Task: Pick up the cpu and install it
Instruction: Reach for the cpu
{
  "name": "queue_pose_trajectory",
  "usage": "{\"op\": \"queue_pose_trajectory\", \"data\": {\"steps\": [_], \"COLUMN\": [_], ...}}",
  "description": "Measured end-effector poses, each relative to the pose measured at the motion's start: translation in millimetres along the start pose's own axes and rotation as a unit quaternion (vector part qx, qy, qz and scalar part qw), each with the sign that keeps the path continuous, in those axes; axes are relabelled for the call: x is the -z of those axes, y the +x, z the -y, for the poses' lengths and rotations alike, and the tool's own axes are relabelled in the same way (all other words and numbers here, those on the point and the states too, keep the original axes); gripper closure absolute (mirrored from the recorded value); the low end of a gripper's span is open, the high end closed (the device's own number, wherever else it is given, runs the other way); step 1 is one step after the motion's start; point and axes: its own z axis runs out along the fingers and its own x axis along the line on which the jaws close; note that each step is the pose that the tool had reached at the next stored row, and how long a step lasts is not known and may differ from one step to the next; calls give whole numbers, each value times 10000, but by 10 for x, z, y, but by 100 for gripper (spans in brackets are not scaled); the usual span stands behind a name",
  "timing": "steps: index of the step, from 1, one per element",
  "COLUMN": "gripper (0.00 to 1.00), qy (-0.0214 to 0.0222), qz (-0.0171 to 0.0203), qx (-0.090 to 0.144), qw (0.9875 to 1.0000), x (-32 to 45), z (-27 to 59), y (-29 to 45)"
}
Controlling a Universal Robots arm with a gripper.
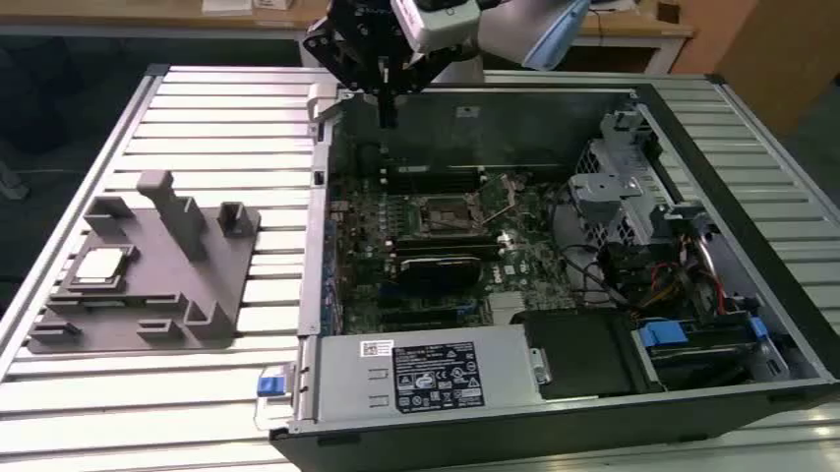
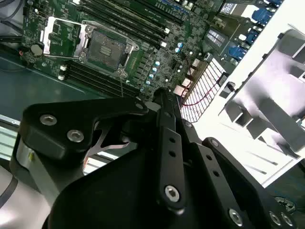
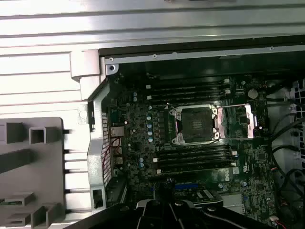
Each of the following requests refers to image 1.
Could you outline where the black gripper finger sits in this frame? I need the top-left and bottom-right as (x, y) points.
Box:
(302, 22), (390, 130)
(387, 48), (454, 130)

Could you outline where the silver CPU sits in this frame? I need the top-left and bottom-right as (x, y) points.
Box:
(72, 245), (132, 286)

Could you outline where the CPU socket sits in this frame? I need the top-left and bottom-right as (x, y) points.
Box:
(410, 193), (491, 242)

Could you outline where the wooden desk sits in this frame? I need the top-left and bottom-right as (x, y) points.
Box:
(0, 0), (697, 75)

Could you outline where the metal drive cage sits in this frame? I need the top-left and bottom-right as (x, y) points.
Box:
(567, 110), (684, 247)

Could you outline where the green motherboard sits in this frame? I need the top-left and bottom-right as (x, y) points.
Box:
(324, 164), (595, 336)

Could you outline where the black graphics card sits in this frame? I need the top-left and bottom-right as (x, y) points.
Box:
(396, 254), (486, 297)

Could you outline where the black office chair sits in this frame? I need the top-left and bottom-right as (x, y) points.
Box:
(0, 33), (80, 156)

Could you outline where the small silver heatsink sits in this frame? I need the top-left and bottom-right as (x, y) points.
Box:
(489, 292), (530, 325)

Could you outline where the black expansion slot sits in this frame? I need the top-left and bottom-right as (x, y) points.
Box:
(383, 309), (461, 329)

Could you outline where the grey parts rack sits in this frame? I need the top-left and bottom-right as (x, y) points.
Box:
(25, 169), (264, 354)

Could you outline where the brown wooden cabinet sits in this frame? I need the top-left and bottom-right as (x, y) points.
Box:
(668, 0), (840, 142)

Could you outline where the grey metal foot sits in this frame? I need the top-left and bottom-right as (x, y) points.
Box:
(0, 159), (32, 201)

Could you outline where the black plastic air shroud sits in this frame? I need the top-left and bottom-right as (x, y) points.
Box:
(510, 309), (665, 400)

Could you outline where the silver power supply unit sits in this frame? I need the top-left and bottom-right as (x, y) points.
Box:
(287, 327), (551, 430)

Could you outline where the blue disk carrier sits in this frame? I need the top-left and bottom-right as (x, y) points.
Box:
(634, 317), (770, 389)

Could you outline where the black PC case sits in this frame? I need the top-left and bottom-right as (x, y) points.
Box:
(267, 81), (840, 472)

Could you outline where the thick black cable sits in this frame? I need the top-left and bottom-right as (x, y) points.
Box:
(554, 243), (636, 311)

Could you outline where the yellow wire bundle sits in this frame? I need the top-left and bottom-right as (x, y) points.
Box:
(633, 279), (688, 321)

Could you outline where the red wire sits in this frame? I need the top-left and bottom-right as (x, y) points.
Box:
(713, 272), (734, 317)

